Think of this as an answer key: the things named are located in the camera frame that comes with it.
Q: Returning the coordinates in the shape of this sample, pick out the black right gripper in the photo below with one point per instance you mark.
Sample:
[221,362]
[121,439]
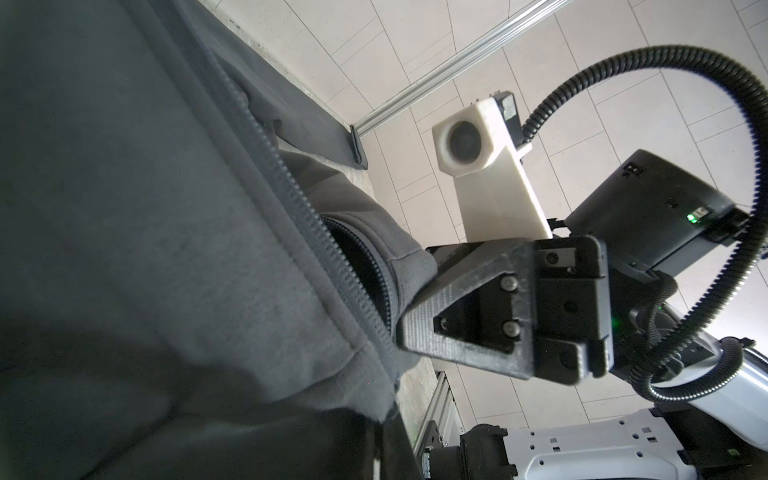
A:
[479,310]

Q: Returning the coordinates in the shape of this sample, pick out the aluminium right corner post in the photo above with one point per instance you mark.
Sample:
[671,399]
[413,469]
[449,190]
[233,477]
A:
[466,58]

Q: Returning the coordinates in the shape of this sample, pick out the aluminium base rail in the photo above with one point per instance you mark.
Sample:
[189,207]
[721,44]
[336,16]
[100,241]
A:
[442,425]

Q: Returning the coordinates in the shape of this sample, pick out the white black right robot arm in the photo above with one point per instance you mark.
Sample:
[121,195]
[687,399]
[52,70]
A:
[655,220]

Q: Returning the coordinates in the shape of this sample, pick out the dark grey zip jacket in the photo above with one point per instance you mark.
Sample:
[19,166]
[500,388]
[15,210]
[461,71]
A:
[180,298]

